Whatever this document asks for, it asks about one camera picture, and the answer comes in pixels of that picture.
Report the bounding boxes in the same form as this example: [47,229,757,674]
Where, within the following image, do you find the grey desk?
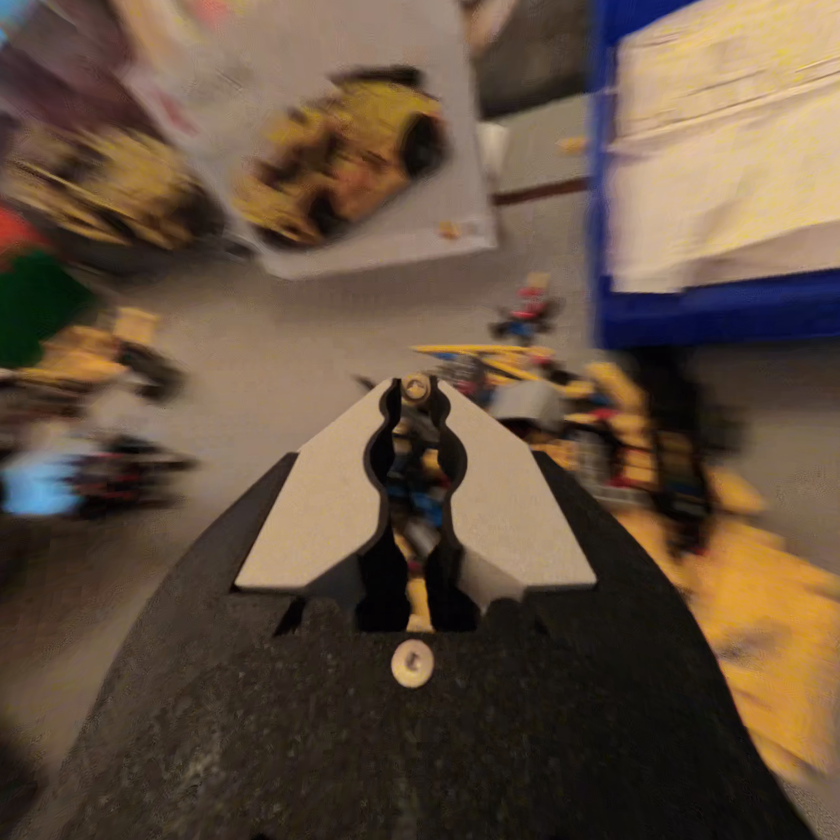
[0,92,840,840]

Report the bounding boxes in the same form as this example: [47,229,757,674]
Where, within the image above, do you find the red plastic bin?
[0,206,47,263]

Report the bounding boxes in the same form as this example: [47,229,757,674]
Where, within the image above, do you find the white instruction booklet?
[125,0,500,282]

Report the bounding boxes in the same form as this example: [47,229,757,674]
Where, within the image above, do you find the pile of building bricks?
[351,272,840,788]

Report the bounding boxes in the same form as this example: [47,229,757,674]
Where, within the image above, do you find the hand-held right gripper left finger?
[234,377,413,632]

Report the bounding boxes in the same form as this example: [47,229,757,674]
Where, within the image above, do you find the white paper sheets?
[607,0,840,295]

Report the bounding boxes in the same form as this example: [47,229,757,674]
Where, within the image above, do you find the green plastic bin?
[0,252,96,368]

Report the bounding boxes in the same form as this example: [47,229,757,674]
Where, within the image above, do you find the yellow brick car body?
[20,307,188,403]

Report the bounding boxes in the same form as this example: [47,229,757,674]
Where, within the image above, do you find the blue plastic bin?
[587,0,840,350]

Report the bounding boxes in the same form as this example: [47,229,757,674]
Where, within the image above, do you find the dark car set box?
[0,0,257,270]

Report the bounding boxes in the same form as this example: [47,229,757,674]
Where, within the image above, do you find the grey black brick chassis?
[66,433,198,519]

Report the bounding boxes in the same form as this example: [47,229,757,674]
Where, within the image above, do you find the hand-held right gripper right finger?
[425,379,598,632]

